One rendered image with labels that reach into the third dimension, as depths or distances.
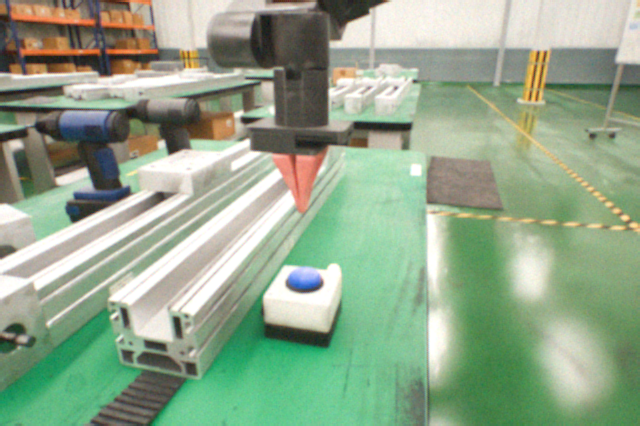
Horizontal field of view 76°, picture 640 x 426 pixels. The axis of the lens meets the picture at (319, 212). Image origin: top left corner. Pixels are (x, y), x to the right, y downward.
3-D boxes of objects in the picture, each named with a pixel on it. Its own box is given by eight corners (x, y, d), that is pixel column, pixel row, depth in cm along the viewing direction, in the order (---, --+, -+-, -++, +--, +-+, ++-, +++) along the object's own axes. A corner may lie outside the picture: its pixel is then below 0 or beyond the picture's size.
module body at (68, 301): (54, 350, 48) (36, 287, 45) (-13, 336, 50) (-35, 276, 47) (280, 169, 120) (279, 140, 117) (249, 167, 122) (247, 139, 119)
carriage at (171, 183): (195, 208, 74) (190, 172, 72) (142, 203, 77) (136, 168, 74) (233, 183, 89) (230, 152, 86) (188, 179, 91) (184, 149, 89)
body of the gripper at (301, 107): (267, 132, 48) (265, 65, 45) (354, 137, 46) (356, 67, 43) (245, 144, 42) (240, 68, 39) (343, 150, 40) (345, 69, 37)
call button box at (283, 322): (328, 349, 48) (329, 303, 46) (251, 336, 50) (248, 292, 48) (342, 310, 55) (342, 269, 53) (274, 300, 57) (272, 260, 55)
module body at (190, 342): (201, 380, 43) (192, 313, 40) (120, 363, 46) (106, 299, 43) (344, 174, 116) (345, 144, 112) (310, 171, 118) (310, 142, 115)
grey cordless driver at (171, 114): (200, 192, 101) (189, 100, 93) (123, 190, 102) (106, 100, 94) (210, 183, 108) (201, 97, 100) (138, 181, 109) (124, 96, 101)
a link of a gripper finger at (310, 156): (273, 198, 51) (270, 121, 48) (329, 203, 49) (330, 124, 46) (252, 218, 45) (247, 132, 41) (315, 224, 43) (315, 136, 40)
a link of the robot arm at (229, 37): (330, -76, 38) (357, 2, 45) (233, -61, 43) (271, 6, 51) (284, 25, 35) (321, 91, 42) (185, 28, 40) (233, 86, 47)
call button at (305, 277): (316, 298, 48) (316, 283, 47) (284, 293, 49) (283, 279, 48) (324, 281, 52) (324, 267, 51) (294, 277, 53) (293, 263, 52)
